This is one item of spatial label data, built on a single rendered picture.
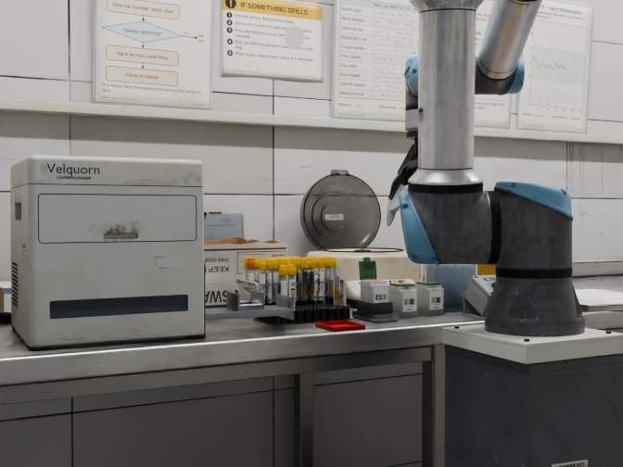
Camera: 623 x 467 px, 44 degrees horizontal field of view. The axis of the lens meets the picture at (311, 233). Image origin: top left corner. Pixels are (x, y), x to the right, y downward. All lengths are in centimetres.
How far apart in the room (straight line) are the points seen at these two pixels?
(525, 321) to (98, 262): 66
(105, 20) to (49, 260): 84
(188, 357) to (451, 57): 62
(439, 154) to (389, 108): 106
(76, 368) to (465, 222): 63
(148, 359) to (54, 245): 23
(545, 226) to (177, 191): 59
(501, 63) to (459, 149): 33
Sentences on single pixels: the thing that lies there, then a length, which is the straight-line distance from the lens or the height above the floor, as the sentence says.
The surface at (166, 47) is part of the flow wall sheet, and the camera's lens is 198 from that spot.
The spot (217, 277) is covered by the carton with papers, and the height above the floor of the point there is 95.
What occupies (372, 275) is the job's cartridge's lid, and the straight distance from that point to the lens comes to 157.
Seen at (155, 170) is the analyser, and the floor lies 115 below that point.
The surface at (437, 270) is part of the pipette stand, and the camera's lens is 168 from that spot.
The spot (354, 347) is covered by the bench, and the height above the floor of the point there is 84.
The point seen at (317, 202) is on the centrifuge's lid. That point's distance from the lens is 207.
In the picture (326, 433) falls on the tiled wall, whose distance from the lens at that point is 221.
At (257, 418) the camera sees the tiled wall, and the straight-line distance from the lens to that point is 211.
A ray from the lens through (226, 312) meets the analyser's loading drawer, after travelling 135.
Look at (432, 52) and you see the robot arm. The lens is 120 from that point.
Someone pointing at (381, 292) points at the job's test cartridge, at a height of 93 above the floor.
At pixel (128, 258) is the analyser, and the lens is 128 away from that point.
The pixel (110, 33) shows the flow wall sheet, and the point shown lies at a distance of 196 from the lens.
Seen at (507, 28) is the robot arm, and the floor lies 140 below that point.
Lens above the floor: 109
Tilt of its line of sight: 2 degrees down
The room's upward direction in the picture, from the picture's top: straight up
